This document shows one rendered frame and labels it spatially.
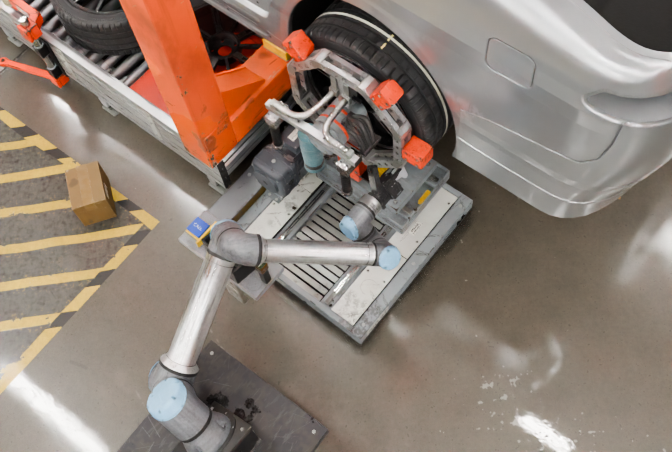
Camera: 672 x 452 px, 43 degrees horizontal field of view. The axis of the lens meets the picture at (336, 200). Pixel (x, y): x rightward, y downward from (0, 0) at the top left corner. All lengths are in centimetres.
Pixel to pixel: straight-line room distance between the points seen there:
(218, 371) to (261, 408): 23
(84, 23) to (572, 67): 249
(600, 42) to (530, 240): 167
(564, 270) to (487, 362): 55
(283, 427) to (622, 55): 185
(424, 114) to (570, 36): 78
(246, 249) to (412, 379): 107
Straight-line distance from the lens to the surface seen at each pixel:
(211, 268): 314
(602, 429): 374
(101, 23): 422
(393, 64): 301
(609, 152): 274
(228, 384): 346
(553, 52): 250
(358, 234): 326
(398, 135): 307
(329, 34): 310
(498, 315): 382
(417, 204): 385
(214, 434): 319
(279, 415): 340
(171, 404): 311
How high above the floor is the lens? 357
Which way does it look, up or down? 62 degrees down
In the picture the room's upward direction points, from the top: 9 degrees counter-clockwise
